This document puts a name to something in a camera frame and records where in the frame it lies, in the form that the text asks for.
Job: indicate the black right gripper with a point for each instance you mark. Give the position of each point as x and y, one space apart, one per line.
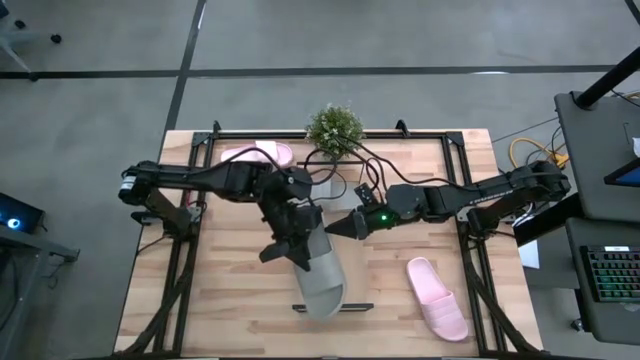
366 224

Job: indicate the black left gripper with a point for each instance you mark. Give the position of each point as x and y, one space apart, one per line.
295 225

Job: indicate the pink rubber slide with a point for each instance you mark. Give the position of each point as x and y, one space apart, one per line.
440 310
232 154

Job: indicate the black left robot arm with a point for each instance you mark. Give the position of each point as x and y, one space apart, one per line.
200 180

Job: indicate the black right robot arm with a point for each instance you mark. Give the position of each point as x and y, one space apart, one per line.
500 192

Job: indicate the black metal shoe shelf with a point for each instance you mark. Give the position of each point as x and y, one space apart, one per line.
362 306

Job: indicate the small green potted plant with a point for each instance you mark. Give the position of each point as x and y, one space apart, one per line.
332 127

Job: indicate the white paper sheet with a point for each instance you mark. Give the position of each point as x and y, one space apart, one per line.
530 255

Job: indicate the black desk support bar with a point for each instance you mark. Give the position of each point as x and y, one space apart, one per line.
545 225

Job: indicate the grey metal stand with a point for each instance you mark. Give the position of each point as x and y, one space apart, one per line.
45 248

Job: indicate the grey desk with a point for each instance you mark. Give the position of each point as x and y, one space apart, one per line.
620 325
590 150

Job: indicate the black computer with blue light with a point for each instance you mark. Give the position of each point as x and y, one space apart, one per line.
20 215

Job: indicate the black backlit keyboard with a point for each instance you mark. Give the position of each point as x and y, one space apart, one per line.
615 275

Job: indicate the tablet with blue screen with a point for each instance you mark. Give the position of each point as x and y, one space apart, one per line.
627 176

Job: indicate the black pole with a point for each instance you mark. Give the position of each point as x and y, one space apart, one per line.
605 80

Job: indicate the grey office chair base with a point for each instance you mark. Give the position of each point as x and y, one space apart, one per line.
25 36

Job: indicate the black aluminium table frame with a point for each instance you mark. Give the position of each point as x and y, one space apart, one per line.
250 135

